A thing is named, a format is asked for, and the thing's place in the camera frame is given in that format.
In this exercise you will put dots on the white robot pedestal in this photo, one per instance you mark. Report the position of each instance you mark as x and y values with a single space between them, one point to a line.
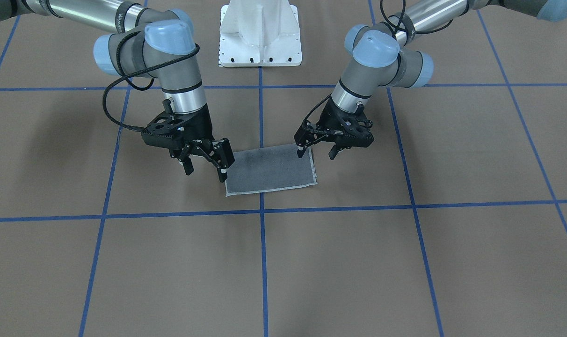
259 33

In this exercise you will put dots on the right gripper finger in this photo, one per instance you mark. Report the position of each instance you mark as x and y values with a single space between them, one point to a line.
218 152
182 151

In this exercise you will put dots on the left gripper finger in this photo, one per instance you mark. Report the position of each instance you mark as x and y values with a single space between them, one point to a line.
307 135
339 145

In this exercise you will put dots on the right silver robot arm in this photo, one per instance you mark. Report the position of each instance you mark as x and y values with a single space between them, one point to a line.
159 45

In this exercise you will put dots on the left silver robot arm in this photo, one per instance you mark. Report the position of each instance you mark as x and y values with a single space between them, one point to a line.
379 57

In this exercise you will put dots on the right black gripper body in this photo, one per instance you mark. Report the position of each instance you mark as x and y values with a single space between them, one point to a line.
200 127

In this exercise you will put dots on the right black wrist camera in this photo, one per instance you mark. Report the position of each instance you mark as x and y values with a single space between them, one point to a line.
164 131

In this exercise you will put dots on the pink towel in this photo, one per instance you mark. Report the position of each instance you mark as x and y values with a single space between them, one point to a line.
270 169

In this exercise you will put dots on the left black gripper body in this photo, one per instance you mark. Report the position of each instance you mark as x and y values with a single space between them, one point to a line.
329 113

